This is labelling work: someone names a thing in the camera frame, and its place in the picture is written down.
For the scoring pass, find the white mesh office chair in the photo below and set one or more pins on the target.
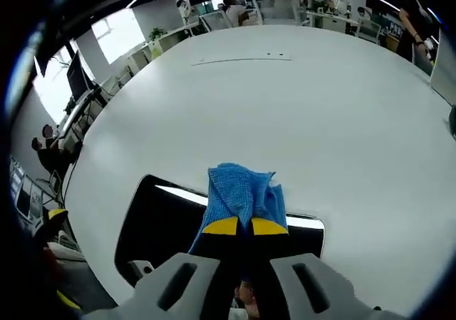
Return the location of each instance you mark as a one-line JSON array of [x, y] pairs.
[[279, 10], [368, 31]]

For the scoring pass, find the black monitor on stand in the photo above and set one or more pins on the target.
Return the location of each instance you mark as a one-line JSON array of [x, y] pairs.
[[79, 76]]

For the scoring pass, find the person's right hand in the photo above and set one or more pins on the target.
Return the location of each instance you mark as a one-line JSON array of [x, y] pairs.
[[246, 295]]

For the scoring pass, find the green potted plant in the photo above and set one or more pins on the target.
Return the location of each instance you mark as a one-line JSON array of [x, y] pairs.
[[157, 34], [69, 105]]

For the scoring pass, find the blue cleaning cloth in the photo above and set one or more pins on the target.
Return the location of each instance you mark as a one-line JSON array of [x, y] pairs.
[[235, 195]]

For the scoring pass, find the dark curved object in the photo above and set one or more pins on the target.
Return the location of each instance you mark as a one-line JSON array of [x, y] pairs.
[[453, 122]]

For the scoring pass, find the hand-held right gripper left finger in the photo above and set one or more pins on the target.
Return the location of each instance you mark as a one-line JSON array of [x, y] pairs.
[[167, 288]]

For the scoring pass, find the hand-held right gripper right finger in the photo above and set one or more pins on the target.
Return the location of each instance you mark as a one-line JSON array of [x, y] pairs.
[[313, 291]]

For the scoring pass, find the black standing desk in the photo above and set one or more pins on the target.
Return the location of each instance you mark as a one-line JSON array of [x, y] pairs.
[[80, 115]]

